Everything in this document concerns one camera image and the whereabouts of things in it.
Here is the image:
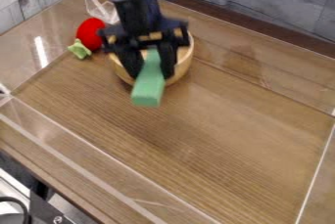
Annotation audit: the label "black cable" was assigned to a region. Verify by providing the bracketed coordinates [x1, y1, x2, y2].
[0, 196, 31, 224]

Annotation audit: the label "clear acrylic tray walls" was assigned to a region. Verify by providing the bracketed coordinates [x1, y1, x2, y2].
[0, 0, 335, 224]

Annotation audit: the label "brown wooden bowl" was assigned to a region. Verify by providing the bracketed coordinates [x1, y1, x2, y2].
[109, 35, 196, 86]

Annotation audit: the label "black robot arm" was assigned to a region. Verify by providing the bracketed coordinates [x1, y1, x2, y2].
[97, 0, 191, 79]

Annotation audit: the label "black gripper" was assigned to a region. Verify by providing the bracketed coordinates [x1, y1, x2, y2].
[97, 19, 191, 79]

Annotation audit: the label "red plush strawberry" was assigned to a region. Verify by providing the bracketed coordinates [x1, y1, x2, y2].
[69, 18, 106, 60]

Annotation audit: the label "green rectangular stick block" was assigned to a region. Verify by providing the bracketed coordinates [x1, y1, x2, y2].
[132, 50, 165, 107]

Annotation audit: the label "black metal table bracket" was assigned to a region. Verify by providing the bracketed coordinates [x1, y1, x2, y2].
[29, 192, 75, 224]

